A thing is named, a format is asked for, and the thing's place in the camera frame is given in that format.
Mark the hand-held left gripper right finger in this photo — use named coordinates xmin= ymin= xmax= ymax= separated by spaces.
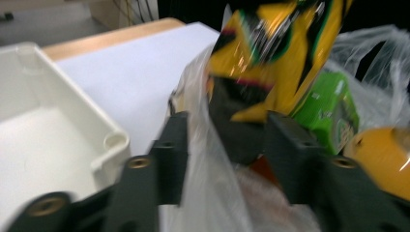
xmin=264 ymin=111 xmax=323 ymax=205

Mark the orange drink bottle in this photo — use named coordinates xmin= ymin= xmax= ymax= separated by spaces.
xmin=342 ymin=127 xmax=410 ymax=202

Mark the white plastic tray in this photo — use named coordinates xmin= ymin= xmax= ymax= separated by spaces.
xmin=0 ymin=42 xmax=132 ymax=226

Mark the yellow black chip bag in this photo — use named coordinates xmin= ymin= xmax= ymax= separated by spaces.
xmin=206 ymin=0 xmax=354 ymax=125

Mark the clear plastic bag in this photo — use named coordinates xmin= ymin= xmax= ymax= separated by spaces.
xmin=161 ymin=23 xmax=410 ymax=232

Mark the green seaweed snack packet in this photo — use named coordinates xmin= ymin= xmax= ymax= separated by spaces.
xmin=289 ymin=71 xmax=361 ymax=156

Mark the reddish brown box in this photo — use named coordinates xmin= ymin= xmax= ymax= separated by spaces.
xmin=249 ymin=156 xmax=281 ymax=189

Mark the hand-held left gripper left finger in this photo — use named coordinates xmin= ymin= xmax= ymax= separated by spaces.
xmin=151 ymin=111 xmax=190 ymax=206

